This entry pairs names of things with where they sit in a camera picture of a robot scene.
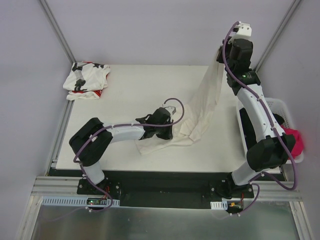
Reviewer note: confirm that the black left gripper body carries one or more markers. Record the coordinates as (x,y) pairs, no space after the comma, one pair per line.
(166,130)

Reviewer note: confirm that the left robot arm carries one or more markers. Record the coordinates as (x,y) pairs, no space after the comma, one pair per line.
(140,129)

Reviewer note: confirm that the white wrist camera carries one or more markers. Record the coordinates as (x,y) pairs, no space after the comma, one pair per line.
(242,31)
(170,109)

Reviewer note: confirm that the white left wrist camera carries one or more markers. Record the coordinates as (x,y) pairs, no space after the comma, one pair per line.
(170,109)

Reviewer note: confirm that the right white cable duct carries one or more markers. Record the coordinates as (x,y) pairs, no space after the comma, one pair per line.
(219,205)

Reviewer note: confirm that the cream white t shirt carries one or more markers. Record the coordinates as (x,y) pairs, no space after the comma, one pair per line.
(197,116)

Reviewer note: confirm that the white plastic laundry basket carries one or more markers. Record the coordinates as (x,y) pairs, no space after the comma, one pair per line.
(276,106)

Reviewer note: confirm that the pink garment in basket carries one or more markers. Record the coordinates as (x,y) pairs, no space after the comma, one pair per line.
(299,145)

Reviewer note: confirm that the left aluminium frame post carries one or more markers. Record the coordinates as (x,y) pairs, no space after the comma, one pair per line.
(57,30)

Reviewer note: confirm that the white black patterned folded shirt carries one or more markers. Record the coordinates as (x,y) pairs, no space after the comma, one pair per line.
(87,76)

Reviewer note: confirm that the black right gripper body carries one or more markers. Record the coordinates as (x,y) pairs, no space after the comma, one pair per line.
(222,55)

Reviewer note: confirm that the white cable duct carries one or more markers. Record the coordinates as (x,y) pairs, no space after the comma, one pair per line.
(67,201)
(219,205)

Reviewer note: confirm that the black garment in basket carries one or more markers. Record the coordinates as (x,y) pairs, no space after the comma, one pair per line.
(248,129)

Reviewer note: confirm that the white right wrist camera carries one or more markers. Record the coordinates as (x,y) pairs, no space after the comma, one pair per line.
(242,31)

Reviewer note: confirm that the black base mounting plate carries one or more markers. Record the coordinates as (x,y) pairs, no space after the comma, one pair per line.
(179,190)

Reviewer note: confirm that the aluminium frame post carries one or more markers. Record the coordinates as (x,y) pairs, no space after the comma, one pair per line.
(289,14)
(57,30)

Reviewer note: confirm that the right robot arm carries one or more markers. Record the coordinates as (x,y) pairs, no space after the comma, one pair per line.
(273,146)

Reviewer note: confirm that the left white cable duct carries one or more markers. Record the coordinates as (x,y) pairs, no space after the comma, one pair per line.
(67,201)

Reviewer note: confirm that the right aluminium frame post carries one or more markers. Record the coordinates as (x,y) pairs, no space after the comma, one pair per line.
(289,14)

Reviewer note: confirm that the red white folded shirt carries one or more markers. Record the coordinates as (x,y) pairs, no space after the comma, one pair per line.
(87,95)

